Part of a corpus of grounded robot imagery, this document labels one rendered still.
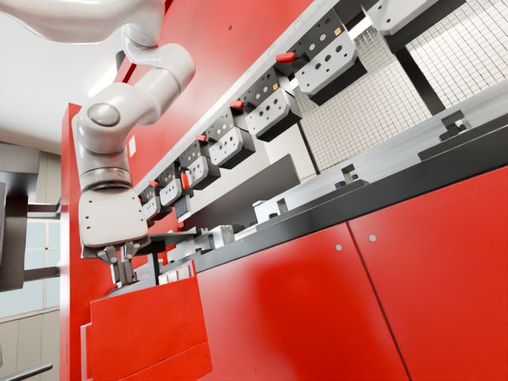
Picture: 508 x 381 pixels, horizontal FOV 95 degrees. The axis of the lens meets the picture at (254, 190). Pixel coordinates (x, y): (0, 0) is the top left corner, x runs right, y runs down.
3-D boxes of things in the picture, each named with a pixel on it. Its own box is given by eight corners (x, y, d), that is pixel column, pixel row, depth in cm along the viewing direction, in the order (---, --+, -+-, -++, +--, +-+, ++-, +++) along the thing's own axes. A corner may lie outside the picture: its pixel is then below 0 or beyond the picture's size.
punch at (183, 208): (177, 223, 105) (174, 203, 108) (181, 222, 106) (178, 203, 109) (188, 215, 99) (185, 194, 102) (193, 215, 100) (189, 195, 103)
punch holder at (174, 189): (161, 207, 108) (157, 175, 114) (178, 207, 115) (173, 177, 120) (178, 194, 99) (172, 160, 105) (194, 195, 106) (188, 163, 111)
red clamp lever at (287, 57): (274, 53, 64) (305, 48, 57) (283, 60, 67) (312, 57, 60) (272, 60, 64) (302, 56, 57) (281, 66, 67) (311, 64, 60)
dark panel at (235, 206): (191, 274, 181) (182, 220, 195) (193, 273, 183) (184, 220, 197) (316, 230, 115) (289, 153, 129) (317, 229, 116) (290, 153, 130)
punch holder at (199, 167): (184, 190, 96) (178, 155, 102) (201, 190, 103) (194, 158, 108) (205, 173, 88) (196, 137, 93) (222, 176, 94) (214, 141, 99)
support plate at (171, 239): (106, 252, 84) (106, 249, 85) (174, 245, 104) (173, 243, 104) (125, 238, 74) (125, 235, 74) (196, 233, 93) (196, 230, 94)
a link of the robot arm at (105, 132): (193, 60, 55) (118, 144, 37) (175, 106, 67) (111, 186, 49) (158, 33, 52) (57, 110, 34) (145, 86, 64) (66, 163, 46)
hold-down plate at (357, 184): (257, 236, 63) (254, 225, 64) (269, 234, 67) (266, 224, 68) (366, 191, 45) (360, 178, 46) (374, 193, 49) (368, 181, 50)
